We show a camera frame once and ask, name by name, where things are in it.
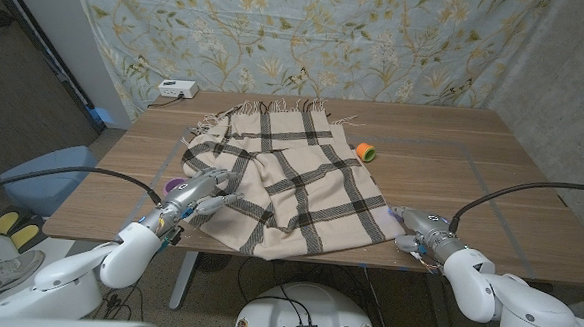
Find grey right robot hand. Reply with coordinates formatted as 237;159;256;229
387;205;469;268

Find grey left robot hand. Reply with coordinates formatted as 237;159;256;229
138;163;247;247

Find beige plaid fringed scarf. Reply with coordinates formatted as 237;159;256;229
174;91;414;269

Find orange green tape roll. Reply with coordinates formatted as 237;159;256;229
355;142;377;164

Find purple teal stacked cups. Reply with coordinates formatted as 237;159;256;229
162;176;188;197

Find grey table leg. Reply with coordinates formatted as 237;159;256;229
421;273;456;327

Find white table leg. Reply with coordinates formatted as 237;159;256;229
168;249;201;313

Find white power strip box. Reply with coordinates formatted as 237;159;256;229
156;78;200;101

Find blue cushioned stool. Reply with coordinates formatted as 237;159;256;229
0;140;100;220

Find white round robot torso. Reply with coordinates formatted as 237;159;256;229
232;278;381;327

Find yellow black foot pedal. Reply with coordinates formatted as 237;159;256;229
8;221;45;255
0;206;21;237

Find white robot chest panel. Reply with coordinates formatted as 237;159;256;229
0;313;167;327

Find grey sneaker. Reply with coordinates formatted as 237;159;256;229
0;246;47;315

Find floral printed backdrop cloth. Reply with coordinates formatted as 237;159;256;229
61;0;555;144

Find black cable under table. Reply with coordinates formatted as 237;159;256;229
360;265;411;327

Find black power strip cord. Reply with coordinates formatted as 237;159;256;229
147;93;184;112

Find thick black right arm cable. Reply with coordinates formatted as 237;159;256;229
449;176;584;241

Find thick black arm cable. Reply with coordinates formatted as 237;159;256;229
449;176;584;241
0;161;165;207

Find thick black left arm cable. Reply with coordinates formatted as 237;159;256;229
0;161;165;207

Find black floor cable bundle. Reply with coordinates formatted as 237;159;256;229
94;277;147;323

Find black torso cable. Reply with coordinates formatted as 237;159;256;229
235;255;318;327

